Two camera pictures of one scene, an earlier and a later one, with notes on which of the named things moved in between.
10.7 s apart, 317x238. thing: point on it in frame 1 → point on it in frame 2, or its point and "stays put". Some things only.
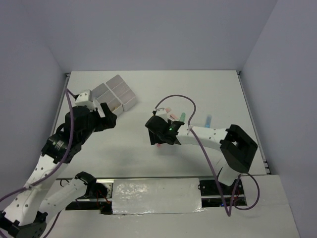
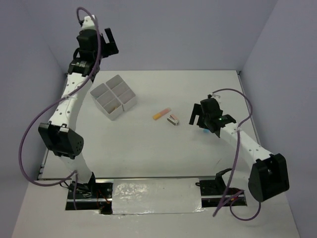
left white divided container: [103, 94] stays put
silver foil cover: [156, 196] stays put
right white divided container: [123, 91] stays put
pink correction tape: [173, 117] stays put
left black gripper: [110, 119] → [110, 48]
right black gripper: [154, 139] → [197, 110]
